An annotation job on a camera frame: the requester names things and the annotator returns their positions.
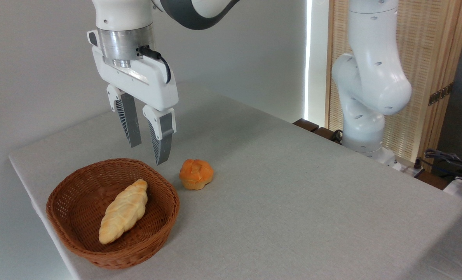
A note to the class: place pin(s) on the round orange bread bun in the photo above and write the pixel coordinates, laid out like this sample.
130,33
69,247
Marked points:
196,175

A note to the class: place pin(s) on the dark brown wooden block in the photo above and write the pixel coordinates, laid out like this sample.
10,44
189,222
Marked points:
305,125
326,134

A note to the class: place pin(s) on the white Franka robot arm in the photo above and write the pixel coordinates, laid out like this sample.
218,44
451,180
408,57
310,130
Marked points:
370,77

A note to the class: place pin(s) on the metal screen hinge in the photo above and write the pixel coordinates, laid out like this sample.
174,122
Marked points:
440,94

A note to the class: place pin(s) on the long braided bread loaf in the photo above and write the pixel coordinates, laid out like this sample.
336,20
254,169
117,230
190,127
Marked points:
124,212

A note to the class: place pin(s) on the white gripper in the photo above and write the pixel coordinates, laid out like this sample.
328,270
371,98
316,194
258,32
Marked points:
153,83

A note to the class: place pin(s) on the grey tablecloth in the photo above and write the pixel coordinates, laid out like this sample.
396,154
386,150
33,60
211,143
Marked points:
293,194

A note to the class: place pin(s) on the brown wicker basket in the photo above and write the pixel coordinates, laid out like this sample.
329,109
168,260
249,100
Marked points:
79,233

